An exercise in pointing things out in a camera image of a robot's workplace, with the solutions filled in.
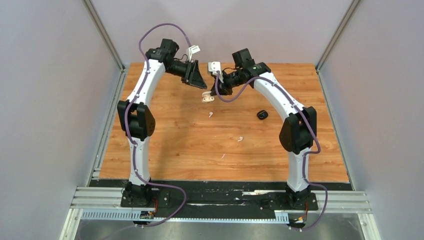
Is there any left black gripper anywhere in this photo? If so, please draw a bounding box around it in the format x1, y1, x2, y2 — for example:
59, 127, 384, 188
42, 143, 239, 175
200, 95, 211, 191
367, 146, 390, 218
166, 59, 207, 90

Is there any white earbud charging case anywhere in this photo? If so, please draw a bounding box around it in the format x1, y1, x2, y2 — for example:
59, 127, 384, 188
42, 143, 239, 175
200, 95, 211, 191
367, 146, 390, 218
201, 91, 215, 103

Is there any black earbud charging case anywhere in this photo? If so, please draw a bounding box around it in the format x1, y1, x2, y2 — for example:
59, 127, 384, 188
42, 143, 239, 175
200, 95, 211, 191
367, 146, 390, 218
256, 110, 269, 120

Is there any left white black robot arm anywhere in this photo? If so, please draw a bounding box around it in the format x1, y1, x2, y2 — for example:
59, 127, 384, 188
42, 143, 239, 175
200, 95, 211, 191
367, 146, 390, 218
117, 38, 207, 207

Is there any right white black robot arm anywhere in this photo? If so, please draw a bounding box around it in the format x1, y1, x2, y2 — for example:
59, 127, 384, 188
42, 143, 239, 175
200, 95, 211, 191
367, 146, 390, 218
207, 48, 317, 209

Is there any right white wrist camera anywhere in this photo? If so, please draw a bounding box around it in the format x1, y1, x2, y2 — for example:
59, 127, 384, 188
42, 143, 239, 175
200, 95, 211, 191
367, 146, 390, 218
207, 61, 223, 83

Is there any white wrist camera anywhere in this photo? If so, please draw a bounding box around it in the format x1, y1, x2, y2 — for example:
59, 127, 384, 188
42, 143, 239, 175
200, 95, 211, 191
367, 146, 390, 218
185, 45, 200, 62
207, 61, 223, 83

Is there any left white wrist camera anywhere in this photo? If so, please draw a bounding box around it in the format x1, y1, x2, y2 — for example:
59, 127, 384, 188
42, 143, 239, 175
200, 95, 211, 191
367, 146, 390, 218
185, 45, 200, 62

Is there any left aluminium corner post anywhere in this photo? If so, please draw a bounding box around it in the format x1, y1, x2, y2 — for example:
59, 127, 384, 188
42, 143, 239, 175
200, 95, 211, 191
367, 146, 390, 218
82, 0, 126, 72

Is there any aluminium corner post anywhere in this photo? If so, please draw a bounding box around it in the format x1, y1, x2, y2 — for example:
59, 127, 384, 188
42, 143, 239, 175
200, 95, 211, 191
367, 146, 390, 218
315, 0, 362, 73
82, 0, 126, 72

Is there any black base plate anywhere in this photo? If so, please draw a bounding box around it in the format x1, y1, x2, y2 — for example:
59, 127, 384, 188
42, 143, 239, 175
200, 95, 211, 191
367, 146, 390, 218
88, 179, 352, 221

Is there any right aluminium corner post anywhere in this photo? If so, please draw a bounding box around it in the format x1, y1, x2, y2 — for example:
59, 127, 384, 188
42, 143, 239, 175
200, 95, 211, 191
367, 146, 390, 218
315, 0, 362, 73

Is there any slotted cable duct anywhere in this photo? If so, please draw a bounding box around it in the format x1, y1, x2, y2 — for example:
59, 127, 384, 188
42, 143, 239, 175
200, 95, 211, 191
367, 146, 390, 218
81, 209, 290, 223

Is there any aluminium frame rail front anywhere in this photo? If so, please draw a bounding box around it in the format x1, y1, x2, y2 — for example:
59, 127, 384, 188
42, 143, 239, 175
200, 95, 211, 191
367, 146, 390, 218
70, 187, 373, 214

